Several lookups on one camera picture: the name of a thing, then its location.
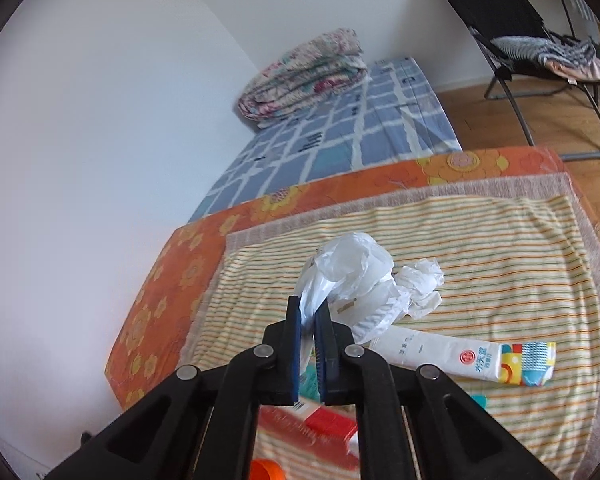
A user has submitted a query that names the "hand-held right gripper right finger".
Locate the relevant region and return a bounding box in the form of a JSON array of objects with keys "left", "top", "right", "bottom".
[{"left": 314, "top": 305, "right": 558, "bottom": 480}]

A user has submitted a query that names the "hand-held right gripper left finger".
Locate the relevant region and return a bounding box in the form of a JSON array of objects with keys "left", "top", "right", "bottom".
[{"left": 45, "top": 295, "right": 306, "bottom": 480}]

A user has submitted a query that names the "red snack packet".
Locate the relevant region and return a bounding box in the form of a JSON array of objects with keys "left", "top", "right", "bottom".
[{"left": 256, "top": 396, "right": 361, "bottom": 472}]

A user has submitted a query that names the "white plastic bag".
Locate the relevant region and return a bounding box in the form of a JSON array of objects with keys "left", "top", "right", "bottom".
[{"left": 294, "top": 232, "right": 414, "bottom": 356}]

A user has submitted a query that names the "white tissue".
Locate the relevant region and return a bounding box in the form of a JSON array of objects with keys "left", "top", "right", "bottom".
[{"left": 392, "top": 258, "right": 446, "bottom": 321}]

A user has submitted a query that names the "orange plastic object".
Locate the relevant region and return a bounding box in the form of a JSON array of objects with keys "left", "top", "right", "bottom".
[{"left": 251, "top": 458, "right": 286, "bottom": 480}]

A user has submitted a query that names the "striped yellow blanket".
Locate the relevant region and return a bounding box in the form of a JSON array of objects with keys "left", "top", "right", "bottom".
[{"left": 177, "top": 172, "right": 600, "bottom": 480}]

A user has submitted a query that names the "blue checked mattress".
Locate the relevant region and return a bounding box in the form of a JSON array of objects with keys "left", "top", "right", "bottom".
[{"left": 187, "top": 56, "right": 463, "bottom": 223}]

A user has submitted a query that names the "folded floral quilt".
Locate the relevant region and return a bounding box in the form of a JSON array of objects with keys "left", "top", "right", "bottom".
[{"left": 237, "top": 28, "right": 370, "bottom": 128}]

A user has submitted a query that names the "striped cloth on chair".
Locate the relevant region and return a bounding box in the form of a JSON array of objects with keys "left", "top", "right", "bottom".
[{"left": 492, "top": 30, "right": 600, "bottom": 82}]

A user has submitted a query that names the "black folding chair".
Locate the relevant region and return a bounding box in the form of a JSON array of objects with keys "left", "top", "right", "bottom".
[{"left": 429, "top": 0, "right": 600, "bottom": 162}]

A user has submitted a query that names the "white radiator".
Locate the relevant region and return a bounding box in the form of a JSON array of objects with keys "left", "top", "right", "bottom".
[{"left": 562, "top": 0, "right": 599, "bottom": 26}]

